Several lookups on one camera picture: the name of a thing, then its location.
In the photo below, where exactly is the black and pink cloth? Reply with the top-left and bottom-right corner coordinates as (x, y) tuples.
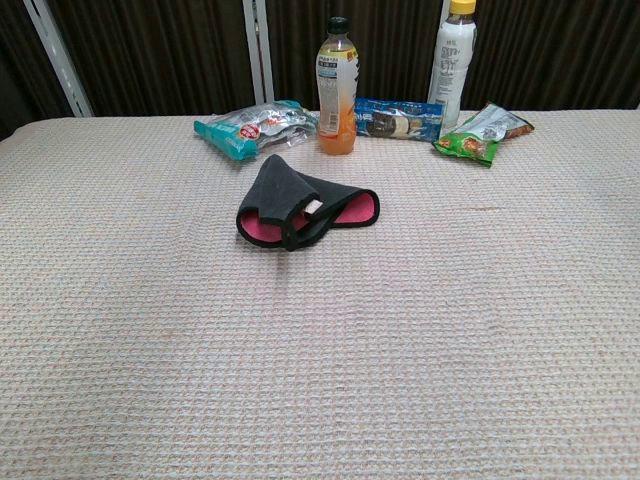
(235, 153), (380, 252)

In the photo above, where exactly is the beige woven tablecloth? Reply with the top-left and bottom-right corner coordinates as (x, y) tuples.
(0, 108), (640, 480)

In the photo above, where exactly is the teal and silver snack bag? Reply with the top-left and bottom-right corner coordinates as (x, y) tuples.
(193, 99), (322, 162)

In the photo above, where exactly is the orange juice bottle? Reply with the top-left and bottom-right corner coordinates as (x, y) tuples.
(315, 16), (359, 157)

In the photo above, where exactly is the blue cookie package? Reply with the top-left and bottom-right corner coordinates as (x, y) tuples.
(353, 96), (446, 143)

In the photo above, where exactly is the green snack bag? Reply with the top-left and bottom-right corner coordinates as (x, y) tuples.
(432, 102), (536, 169)

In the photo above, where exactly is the white bottle yellow cap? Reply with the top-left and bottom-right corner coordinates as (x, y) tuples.
(426, 0), (478, 132)

